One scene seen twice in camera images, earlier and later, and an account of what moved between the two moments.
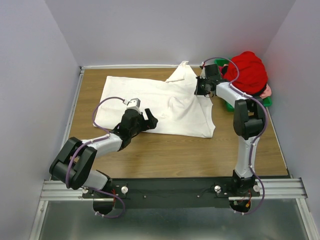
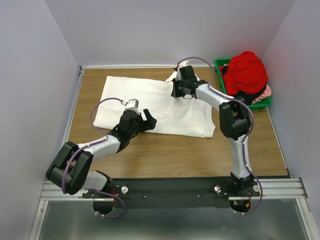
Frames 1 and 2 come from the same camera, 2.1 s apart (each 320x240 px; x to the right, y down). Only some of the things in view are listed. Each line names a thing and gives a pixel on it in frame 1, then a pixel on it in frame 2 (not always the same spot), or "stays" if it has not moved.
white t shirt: [180, 109] stays
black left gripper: [152, 121] stays
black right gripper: [197, 92] to [174, 93]
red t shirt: [253, 73] stays
